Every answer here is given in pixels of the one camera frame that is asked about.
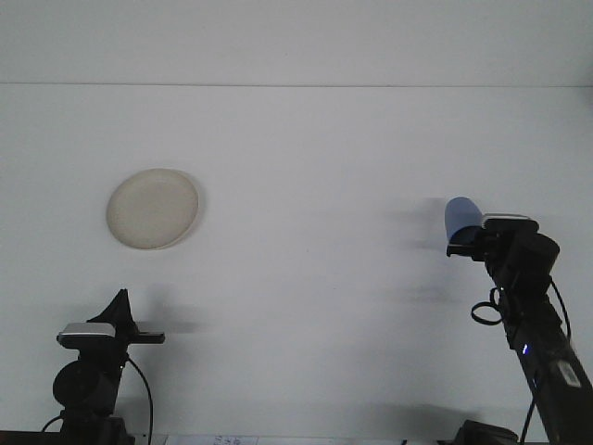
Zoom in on pale round plate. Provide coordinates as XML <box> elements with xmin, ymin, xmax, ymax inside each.
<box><xmin>106</xmin><ymin>167</ymin><xmax>202</xmax><ymax>251</ymax></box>

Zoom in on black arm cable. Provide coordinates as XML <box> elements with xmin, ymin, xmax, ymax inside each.
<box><xmin>126</xmin><ymin>355</ymin><xmax>155</xmax><ymax>440</ymax></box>
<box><xmin>471</xmin><ymin>277</ymin><xmax>574</xmax><ymax>445</ymax></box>

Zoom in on pale blue cup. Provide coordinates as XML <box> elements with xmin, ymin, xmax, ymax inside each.
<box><xmin>444</xmin><ymin>197</ymin><xmax>484</xmax><ymax>242</ymax></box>

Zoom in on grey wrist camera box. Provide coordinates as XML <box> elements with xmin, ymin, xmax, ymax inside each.
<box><xmin>56</xmin><ymin>322</ymin><xmax>118</xmax><ymax>347</ymax></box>
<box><xmin>480</xmin><ymin>212</ymin><xmax>541</xmax><ymax>234</ymax></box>

